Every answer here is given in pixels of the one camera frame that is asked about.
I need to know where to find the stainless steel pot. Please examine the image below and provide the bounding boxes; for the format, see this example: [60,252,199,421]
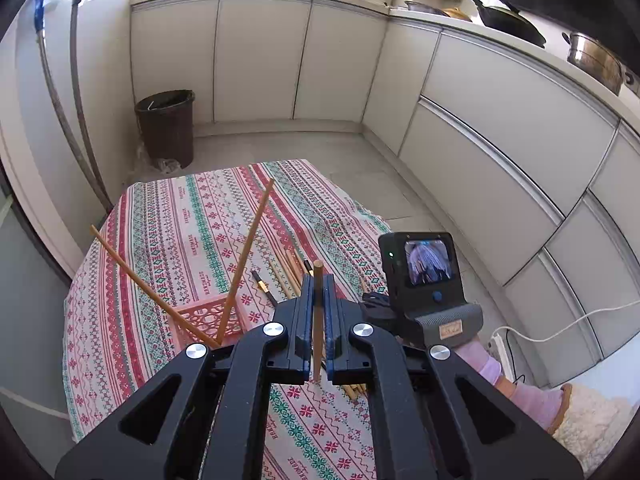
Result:
[562,31,626,95]

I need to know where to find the pink plastic utensil basket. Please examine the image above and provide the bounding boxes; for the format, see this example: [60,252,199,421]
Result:
[175,296,247,348]

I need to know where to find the mop handle with blue grip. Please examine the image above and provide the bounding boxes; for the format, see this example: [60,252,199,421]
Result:
[31,0,113,213]

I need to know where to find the brown plastic trash bin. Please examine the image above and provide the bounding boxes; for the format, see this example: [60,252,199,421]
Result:
[134,90,196,170]

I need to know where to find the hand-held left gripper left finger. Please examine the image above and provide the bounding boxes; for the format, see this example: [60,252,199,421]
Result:
[55,275,317,480]

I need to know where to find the white power strip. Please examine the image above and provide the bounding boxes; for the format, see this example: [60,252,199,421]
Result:
[487,336,516,381]

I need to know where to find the patterned red green tablecloth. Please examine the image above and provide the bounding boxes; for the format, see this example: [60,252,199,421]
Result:
[62,159,401,480]

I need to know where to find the white power cable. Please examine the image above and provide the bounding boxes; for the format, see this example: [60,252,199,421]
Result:
[492,300,640,343]

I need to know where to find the white kitchen cabinets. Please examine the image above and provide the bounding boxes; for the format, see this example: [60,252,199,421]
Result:
[130,0,640,391]

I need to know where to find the black cable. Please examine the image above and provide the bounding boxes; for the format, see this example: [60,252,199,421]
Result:
[505,332,531,386]

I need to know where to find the bunch of wooden chopsticks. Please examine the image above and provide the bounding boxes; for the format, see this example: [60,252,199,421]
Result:
[267,247,371,401]

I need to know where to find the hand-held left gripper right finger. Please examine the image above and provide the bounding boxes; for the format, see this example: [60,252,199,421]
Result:
[324,275,583,480]

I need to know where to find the glass sliding door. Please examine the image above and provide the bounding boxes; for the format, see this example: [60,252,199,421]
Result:
[0,185,71,441]

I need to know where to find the mop handle with green grip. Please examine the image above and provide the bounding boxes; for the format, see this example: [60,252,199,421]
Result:
[66,0,108,201]

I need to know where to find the steel bowl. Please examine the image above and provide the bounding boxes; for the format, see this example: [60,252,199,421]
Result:
[404,0,451,17]

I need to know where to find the wooden chopstick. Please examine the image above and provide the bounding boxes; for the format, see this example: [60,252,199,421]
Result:
[313,260,323,381]
[217,178,275,343]
[90,226,221,348]

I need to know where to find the black frying pan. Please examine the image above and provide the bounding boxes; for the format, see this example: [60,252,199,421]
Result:
[447,0,547,48]

